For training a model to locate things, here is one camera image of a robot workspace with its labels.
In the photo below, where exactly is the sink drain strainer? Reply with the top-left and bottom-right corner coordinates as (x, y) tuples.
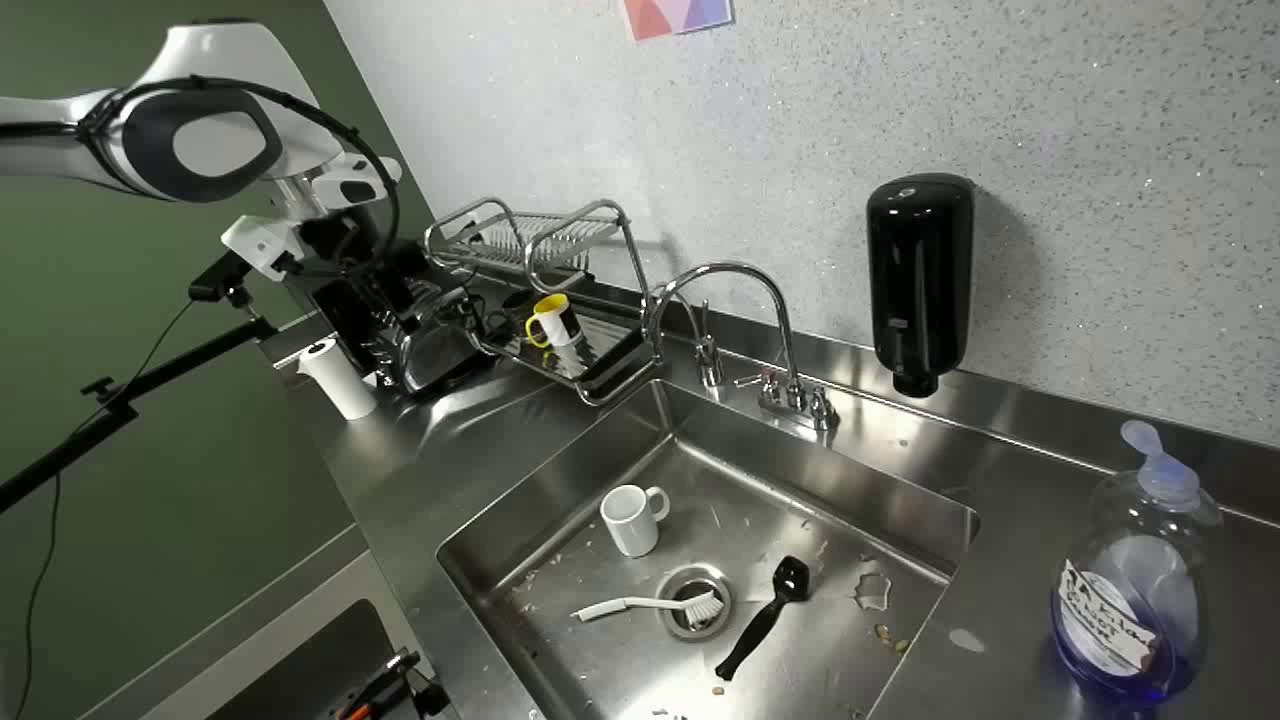
(655, 564), (737, 644)

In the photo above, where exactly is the blue dish soap bottle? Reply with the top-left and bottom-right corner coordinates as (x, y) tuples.
(1048, 419), (1219, 713)

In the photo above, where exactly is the steel dish rack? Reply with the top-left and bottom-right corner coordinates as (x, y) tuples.
(388, 194), (655, 409)

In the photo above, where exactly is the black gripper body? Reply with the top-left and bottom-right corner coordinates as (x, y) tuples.
(310, 261), (396, 375)

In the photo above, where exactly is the stainless steel sink basin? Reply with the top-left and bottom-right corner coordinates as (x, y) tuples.
(438, 383), (977, 720)

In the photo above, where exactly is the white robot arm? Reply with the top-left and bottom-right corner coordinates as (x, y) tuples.
(0, 21), (398, 278)

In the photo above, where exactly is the black plastic spoon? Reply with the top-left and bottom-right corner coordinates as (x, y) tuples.
(715, 556), (810, 680)

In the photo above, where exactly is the yellow and white mug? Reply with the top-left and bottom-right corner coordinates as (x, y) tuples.
(523, 293), (576, 346)

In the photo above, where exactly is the black wall soap dispenser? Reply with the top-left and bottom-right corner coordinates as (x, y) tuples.
(866, 171), (977, 396)

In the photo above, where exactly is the chrome gooseneck faucet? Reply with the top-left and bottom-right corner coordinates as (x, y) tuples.
(635, 261), (840, 445)

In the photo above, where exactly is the white paper towel roll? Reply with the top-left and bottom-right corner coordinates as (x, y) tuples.
(296, 336), (375, 419)

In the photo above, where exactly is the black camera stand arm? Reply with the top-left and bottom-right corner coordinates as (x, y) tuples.
(0, 253), (270, 511)

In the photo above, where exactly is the red and blue wall sticker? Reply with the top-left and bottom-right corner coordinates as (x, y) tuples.
(623, 0), (737, 41)

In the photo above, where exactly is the white mug in sink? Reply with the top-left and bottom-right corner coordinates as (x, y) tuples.
(601, 484), (672, 561)

